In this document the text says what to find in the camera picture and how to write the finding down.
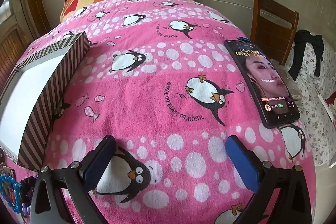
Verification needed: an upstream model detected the black garment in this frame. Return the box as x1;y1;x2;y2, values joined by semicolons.
287;29;324;77

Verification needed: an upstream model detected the window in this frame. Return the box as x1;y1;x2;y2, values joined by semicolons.
0;0;15;28

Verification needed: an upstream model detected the blue bead bracelet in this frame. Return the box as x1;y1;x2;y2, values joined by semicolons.
0;174;21;214

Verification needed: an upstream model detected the white red paper booklet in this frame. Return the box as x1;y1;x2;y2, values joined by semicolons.
317;90;336;119

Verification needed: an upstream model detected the wooden chair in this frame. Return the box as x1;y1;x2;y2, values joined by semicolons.
249;0;300;65

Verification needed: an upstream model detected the pink penguin print blanket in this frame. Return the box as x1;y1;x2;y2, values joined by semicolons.
0;0;315;224

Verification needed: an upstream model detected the floral fabric cover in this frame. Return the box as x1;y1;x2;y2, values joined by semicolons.
285;30;336;167

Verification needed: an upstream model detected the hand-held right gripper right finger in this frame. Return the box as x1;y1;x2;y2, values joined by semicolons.
226;135;314;224

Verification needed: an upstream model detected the black smartphone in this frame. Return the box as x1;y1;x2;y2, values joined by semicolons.
224;39;300;129

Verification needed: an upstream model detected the wooden wall panel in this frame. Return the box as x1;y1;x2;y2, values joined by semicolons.
0;14;34;92

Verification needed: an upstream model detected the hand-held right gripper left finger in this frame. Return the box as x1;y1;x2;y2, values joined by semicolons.
30;135;117;224

